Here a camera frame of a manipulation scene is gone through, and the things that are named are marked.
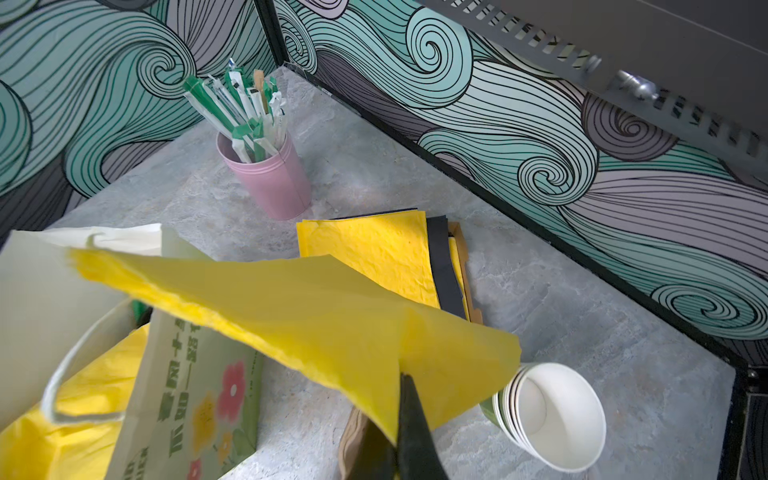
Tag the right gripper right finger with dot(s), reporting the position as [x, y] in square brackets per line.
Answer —
[417, 457]

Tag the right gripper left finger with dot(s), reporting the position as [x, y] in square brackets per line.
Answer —
[376, 457]

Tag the white paper takeout bag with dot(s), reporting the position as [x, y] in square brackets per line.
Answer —
[98, 385]

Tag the brown pulp cup carrier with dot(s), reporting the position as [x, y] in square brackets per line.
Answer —
[349, 445]

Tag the stack of green paper cups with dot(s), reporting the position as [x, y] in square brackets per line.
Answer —
[553, 413]

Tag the brown cardboard napkin tray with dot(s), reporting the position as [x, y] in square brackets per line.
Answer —
[459, 257]

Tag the yellow napkin stack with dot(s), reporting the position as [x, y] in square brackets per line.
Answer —
[406, 252]

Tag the pink cup of stirrers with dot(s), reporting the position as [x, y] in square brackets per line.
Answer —
[248, 111]

